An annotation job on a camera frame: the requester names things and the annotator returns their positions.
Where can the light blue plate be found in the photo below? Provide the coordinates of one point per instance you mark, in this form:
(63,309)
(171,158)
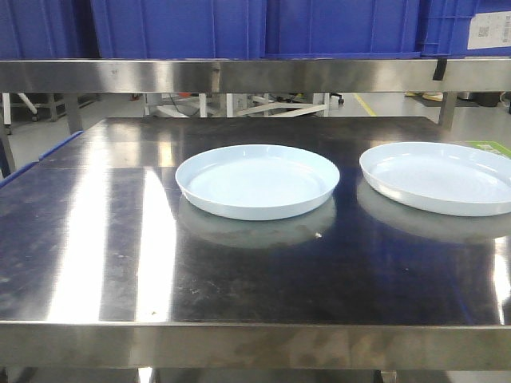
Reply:
(257,182)
(447,179)

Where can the blue plastic crate right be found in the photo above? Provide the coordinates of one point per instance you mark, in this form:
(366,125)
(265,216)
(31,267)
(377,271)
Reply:
(375,29)

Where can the blue plastic crate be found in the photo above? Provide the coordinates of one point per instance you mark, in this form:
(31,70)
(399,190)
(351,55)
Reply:
(180,29)
(375,29)
(47,30)

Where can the blue plastic crate middle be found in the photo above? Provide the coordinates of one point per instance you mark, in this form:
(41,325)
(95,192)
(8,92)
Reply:
(180,29)

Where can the black tape strip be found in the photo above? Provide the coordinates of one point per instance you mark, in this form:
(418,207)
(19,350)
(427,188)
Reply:
(440,69)

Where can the blue plastic crate left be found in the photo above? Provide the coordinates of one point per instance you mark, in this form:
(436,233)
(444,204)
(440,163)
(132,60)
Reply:
(47,30)

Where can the white paper label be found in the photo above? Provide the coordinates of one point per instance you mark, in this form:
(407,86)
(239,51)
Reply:
(489,30)

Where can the white background frame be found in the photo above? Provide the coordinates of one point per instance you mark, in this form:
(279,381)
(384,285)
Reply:
(204,105)

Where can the stainless steel shelf rail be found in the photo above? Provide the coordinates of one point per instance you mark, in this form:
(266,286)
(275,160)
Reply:
(474,74)

